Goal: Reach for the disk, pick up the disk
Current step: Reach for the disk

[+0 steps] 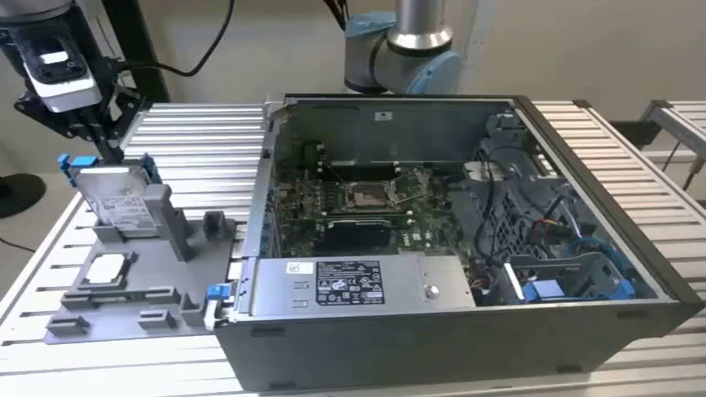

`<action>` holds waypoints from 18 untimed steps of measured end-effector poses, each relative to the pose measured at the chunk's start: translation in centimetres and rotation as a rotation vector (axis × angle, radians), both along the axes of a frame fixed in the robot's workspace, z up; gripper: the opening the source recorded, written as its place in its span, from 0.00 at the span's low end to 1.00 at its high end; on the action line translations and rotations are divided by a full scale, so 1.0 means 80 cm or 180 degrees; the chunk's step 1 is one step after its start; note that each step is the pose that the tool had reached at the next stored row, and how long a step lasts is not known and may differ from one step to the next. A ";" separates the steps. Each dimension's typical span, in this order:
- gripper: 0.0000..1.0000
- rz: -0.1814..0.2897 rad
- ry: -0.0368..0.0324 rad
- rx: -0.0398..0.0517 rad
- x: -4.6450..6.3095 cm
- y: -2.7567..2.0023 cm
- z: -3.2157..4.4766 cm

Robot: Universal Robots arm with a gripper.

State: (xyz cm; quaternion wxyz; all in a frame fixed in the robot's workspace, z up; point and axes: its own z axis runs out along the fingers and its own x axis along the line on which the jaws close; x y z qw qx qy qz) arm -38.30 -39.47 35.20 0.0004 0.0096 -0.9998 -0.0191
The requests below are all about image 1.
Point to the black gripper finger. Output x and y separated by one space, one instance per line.
129 103
46 118

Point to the hard disk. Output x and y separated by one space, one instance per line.
118 202

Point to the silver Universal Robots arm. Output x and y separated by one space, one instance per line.
419 25

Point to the grey metal disk bay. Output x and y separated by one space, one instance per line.
507 223

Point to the round black stand base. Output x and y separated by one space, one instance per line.
21 194

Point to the silver CPU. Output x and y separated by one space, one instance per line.
108 269

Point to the grey parts rack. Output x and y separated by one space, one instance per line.
148 264

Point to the thin metal locking lever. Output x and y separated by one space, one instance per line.
336 173

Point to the black RAM slot bank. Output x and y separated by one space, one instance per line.
360 170

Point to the blue case latch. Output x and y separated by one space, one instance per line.
217 292

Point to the CPU socket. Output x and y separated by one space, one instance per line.
368 197

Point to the silver power supply unit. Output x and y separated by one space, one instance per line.
274 285

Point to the black graphics card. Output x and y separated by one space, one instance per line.
352 240

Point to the green motherboard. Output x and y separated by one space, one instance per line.
424 231

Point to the dark grey PC case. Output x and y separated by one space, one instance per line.
396 351

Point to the blue plastic bay clip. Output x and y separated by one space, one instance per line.
543 290

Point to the black upright post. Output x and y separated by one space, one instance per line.
145 45

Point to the aluminium side table frame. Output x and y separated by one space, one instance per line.
672 120

